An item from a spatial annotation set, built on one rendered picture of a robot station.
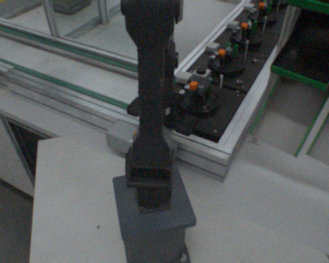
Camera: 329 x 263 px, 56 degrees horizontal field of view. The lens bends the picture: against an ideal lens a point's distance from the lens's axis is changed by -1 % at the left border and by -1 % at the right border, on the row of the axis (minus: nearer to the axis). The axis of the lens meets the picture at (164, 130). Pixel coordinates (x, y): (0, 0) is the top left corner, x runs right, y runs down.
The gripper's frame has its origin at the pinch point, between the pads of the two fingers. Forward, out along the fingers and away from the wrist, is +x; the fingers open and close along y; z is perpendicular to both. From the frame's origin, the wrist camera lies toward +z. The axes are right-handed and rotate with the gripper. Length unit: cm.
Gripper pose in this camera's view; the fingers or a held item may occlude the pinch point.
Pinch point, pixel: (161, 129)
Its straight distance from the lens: 84.1
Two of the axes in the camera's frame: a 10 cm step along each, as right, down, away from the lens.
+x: 0.0, 7.2, 6.9
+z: 4.8, -6.1, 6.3
